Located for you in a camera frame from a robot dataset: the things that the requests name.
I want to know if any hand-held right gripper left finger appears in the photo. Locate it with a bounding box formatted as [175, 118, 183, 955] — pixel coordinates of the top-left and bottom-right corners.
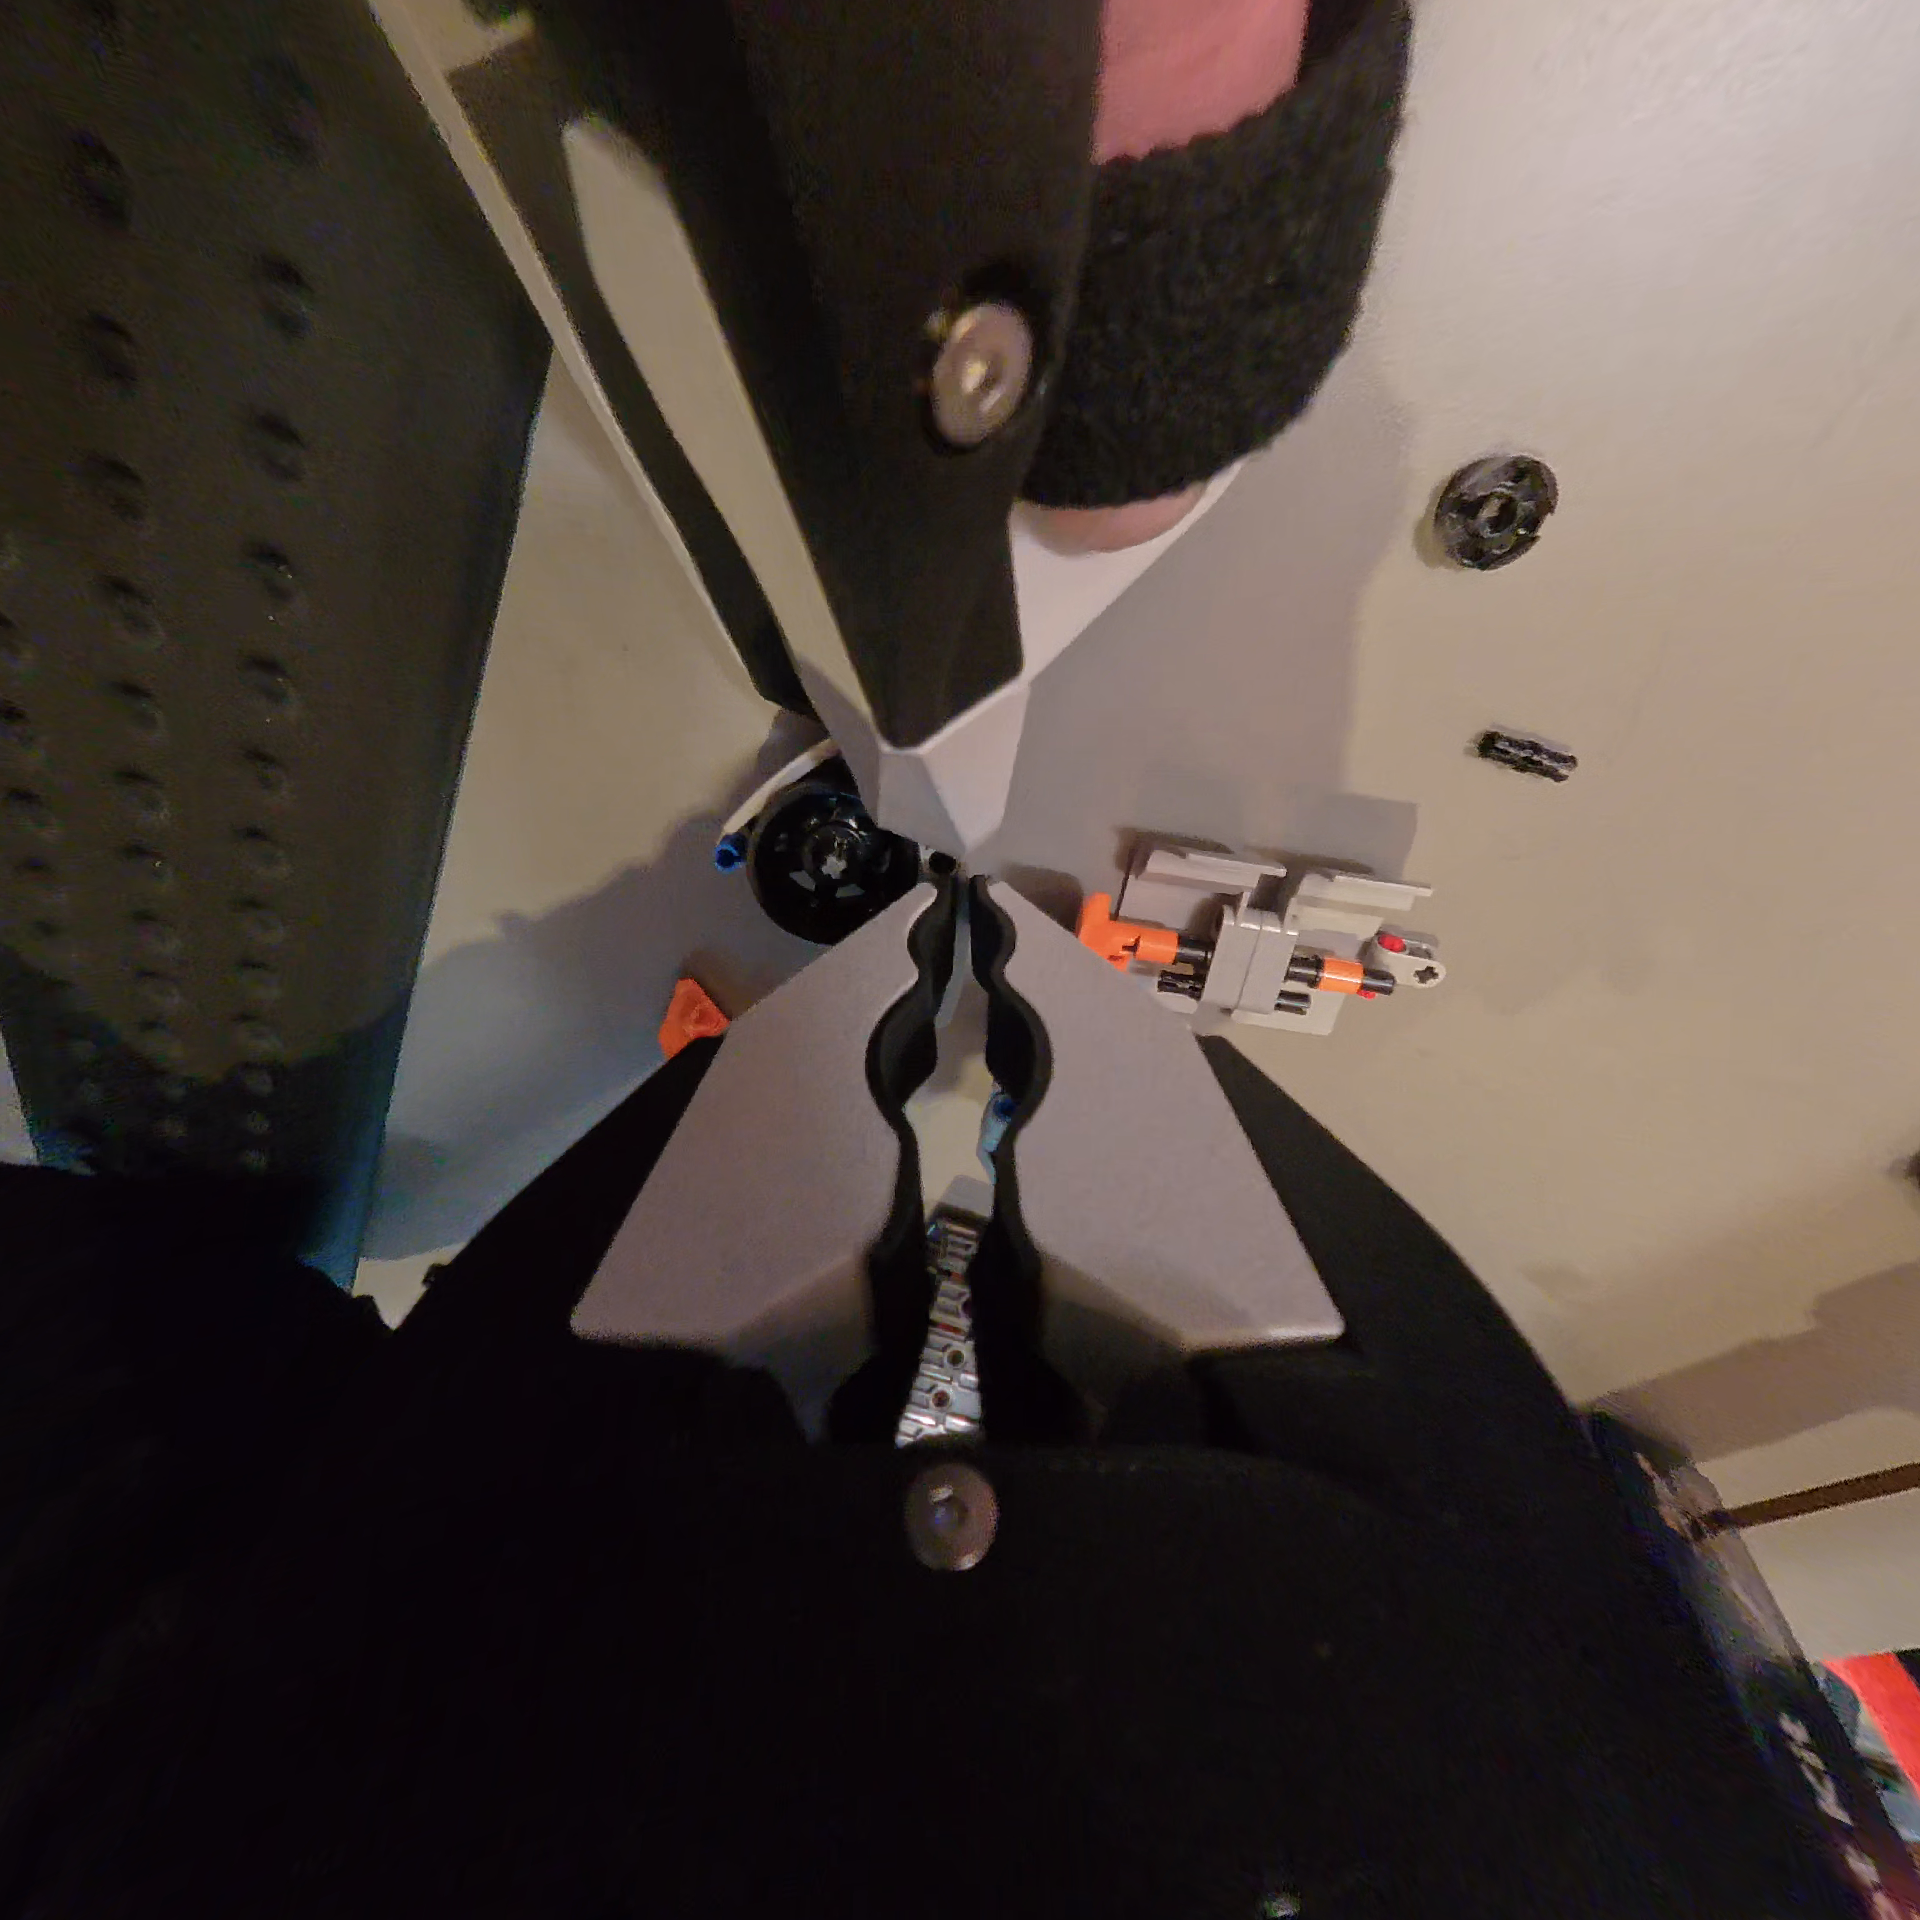
[572, 875, 969, 1358]

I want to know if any black round toy brick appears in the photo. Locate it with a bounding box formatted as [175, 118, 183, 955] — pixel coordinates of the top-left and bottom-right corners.
[1433, 454, 1562, 571]

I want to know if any grey panel wheel toy assembly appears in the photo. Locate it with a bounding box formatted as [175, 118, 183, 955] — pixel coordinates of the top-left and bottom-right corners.
[714, 711, 927, 949]

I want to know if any blue red printed cardboard box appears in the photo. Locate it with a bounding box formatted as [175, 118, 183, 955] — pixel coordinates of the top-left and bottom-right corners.
[1599, 1411, 1920, 1920]

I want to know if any grey orange toy brick assembly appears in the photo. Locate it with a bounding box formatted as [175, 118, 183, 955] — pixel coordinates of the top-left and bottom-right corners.
[1076, 830, 1451, 1041]

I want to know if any black perforated pad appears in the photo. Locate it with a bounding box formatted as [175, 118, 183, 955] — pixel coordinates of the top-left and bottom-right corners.
[0, 0, 547, 1277]

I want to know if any person's left hand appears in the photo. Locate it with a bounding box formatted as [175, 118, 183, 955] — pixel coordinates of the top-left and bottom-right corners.
[1017, 0, 1414, 556]

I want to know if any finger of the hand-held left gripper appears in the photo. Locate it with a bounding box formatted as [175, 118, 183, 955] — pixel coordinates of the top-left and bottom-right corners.
[566, 122, 965, 862]
[903, 462, 1248, 862]

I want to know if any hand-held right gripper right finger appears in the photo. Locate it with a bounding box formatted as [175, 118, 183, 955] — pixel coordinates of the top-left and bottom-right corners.
[969, 873, 1347, 1369]

